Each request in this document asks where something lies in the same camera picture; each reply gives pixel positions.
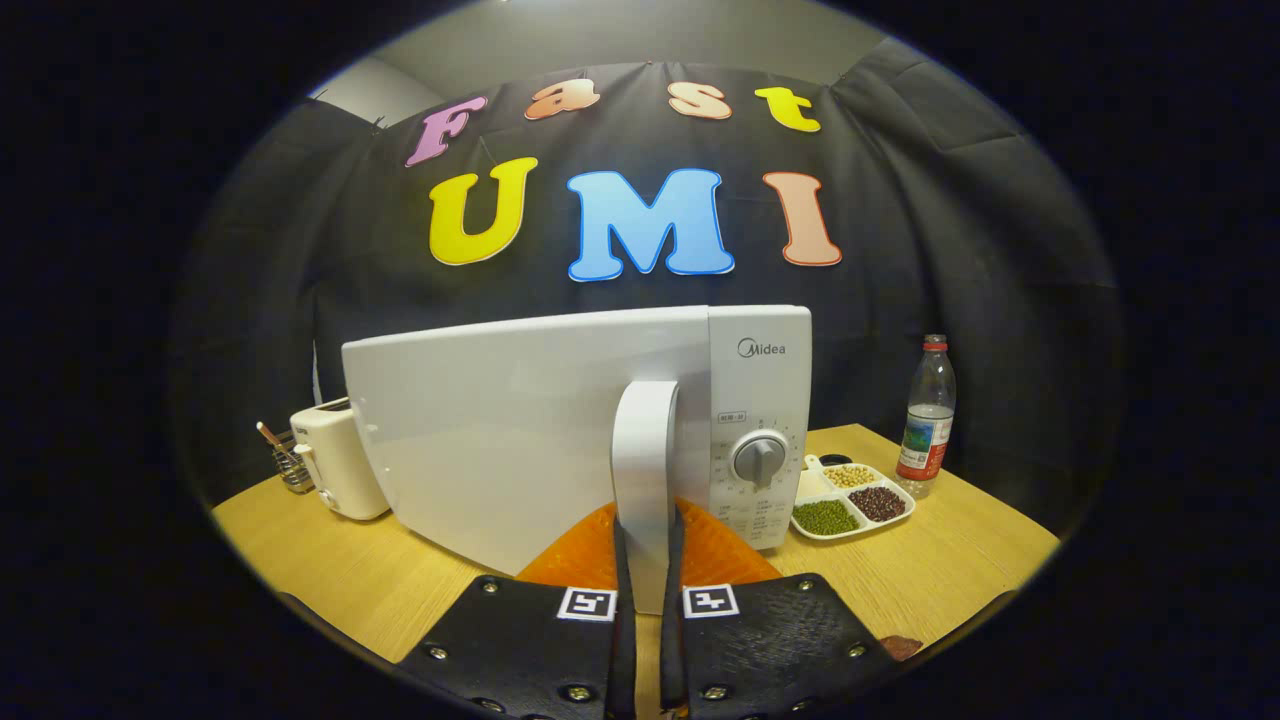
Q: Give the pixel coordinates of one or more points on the white toaster oven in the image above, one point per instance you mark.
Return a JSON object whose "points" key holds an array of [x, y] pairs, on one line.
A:
{"points": [[500, 450]]}

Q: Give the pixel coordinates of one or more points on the clear plastic water bottle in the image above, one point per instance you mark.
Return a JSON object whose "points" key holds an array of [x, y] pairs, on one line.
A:
{"points": [[926, 430]]}

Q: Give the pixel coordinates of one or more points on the wooden stick utensil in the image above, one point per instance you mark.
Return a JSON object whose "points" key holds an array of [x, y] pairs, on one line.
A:
{"points": [[270, 435]]}

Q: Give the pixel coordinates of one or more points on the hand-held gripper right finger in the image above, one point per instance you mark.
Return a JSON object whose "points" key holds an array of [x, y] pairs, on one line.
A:
{"points": [[770, 650]]}

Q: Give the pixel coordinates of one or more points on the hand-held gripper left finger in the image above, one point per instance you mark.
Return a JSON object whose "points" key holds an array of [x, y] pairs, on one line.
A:
{"points": [[525, 650]]}

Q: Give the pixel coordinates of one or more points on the white divided dish of beans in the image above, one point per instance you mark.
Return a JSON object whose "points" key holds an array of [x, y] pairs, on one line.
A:
{"points": [[825, 518]]}

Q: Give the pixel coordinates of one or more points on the red-brown meat piece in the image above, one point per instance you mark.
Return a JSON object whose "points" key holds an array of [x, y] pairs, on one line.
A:
{"points": [[902, 647]]}

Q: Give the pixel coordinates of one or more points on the cream bread toaster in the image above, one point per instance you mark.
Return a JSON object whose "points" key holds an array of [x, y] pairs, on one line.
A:
{"points": [[335, 460]]}

